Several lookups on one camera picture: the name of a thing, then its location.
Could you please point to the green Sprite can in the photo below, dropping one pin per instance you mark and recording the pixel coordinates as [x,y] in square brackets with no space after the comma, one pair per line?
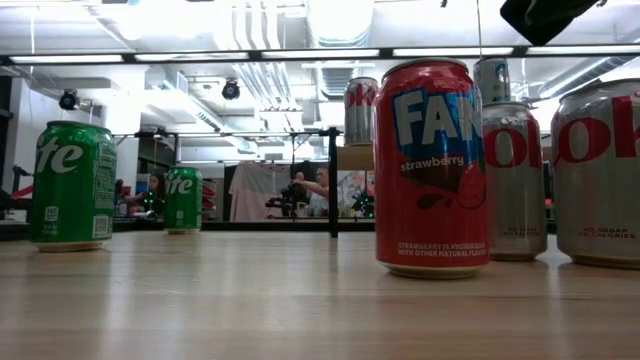
[70,190]
[183,200]

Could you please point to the background robot green lights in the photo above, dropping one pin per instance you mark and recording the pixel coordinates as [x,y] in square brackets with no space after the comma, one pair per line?
[364,205]

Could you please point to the black ceiling spotlight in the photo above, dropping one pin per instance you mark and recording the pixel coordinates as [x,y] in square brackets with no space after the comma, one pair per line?
[230,90]
[69,100]

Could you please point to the white hanging cloth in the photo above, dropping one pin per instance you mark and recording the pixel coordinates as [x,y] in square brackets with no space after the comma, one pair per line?
[250,192]

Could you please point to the person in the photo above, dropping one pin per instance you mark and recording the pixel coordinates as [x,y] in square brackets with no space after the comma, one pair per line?
[156,192]
[317,192]

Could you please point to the red Fanta strawberry can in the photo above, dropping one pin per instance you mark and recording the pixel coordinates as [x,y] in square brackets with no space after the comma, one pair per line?
[430,200]

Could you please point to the silver Diet Coke can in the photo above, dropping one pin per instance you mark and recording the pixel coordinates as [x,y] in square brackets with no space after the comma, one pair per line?
[360,115]
[595,190]
[517,200]

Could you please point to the white slim Celsius can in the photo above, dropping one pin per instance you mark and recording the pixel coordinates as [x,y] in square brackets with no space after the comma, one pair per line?
[492,82]

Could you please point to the wooden shelf black legs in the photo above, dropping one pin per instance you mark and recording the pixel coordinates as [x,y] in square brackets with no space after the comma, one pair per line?
[355,157]

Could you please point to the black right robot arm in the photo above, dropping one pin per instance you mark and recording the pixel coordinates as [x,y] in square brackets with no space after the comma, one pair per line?
[545,17]

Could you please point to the black overhead frame beam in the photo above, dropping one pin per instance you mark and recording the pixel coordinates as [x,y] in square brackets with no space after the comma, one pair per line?
[128,57]

